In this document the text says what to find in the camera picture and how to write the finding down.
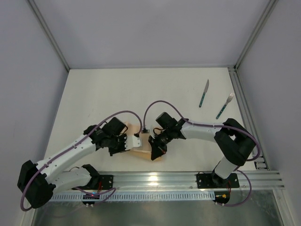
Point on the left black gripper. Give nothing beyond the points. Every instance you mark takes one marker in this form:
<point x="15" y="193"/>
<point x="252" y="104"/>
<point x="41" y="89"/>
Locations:
<point x="122" y="144"/>

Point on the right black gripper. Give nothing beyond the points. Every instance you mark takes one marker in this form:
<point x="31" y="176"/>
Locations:
<point x="159" y="143"/>

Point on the beige satin napkin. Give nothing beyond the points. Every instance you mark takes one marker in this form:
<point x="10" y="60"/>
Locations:
<point x="143" y="152"/>

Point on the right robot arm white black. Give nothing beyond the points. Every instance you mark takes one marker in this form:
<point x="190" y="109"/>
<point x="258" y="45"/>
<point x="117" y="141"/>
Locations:
<point x="234" y="141"/>

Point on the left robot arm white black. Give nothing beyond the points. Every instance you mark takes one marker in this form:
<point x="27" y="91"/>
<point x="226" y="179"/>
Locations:
<point x="39" y="181"/>

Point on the left controller board with led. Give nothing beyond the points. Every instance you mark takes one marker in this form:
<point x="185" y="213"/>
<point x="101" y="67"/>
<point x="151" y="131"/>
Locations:
<point x="89" y="200"/>

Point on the right controller board yellow plug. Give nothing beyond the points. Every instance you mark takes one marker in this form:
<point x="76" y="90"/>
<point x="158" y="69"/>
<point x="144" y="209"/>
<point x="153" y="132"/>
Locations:
<point x="221" y="197"/>

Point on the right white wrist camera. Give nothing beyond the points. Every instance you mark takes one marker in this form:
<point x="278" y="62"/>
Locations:
<point x="146" y="133"/>

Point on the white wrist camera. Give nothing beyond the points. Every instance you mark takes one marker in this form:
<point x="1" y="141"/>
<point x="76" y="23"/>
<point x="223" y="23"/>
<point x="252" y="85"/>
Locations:
<point x="146" y="133"/>
<point x="132" y="142"/>

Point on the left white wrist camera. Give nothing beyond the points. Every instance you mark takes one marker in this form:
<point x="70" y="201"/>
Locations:
<point x="132" y="142"/>

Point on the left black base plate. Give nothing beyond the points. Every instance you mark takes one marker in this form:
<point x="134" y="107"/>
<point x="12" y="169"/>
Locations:
<point x="104" y="182"/>

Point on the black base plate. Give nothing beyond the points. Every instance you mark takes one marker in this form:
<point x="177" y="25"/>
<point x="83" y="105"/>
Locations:
<point x="104" y="182"/>
<point x="213" y="181"/>

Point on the slotted grey cable duct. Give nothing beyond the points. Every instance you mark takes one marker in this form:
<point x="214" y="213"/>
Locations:
<point x="119" y="196"/>

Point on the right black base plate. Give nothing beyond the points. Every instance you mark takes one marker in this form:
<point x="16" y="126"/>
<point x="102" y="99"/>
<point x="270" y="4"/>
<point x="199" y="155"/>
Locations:
<point x="213" y="181"/>

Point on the green handled knife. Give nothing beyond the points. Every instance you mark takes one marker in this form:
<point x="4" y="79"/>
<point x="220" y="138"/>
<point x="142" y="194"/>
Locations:
<point x="204" y="94"/>

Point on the green handled fork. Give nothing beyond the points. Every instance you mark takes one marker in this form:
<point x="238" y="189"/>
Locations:
<point x="229" y="99"/>

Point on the right side aluminium rail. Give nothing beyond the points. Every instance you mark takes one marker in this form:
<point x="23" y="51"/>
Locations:
<point x="260" y="162"/>

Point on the aluminium rail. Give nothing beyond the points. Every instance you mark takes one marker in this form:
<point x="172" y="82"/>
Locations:
<point x="186" y="180"/>
<point x="260" y="162"/>

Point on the front aluminium rail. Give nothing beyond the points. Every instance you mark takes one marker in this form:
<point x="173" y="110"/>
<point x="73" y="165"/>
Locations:
<point x="186" y="180"/>

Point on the left corner aluminium post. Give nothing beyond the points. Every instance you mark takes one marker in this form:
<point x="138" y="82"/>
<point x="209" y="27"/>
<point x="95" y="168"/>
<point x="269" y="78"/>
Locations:
<point x="45" y="28"/>

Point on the corner aluminium post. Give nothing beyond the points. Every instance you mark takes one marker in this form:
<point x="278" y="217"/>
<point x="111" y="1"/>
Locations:
<point x="256" y="31"/>
<point x="45" y="28"/>

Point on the right corner aluminium post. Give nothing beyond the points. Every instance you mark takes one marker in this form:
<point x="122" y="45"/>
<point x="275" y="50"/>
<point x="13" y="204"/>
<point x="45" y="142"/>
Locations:
<point x="256" y="31"/>

